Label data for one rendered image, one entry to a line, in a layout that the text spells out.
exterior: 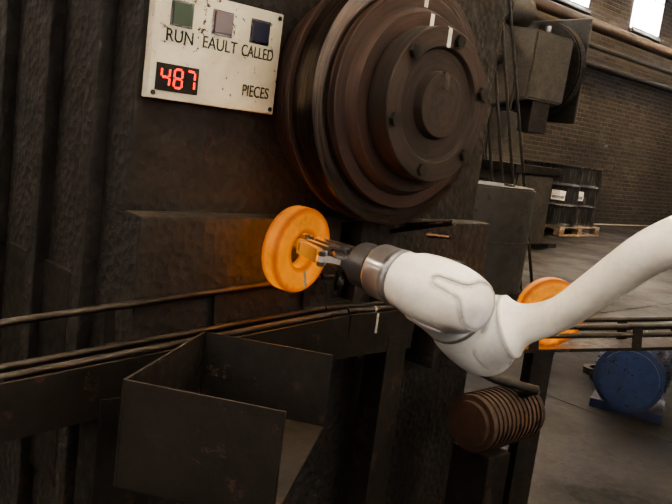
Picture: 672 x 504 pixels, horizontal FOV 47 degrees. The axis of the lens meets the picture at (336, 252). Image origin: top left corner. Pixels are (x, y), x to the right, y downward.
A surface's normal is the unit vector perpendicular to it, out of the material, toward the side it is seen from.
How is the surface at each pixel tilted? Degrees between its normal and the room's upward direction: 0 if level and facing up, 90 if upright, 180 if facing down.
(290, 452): 5
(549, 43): 92
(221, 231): 90
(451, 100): 90
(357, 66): 76
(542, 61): 92
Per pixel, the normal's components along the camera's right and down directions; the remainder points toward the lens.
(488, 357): 0.02, 0.77
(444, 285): -0.41, -0.46
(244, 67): 0.68, 0.19
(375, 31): -0.11, -0.47
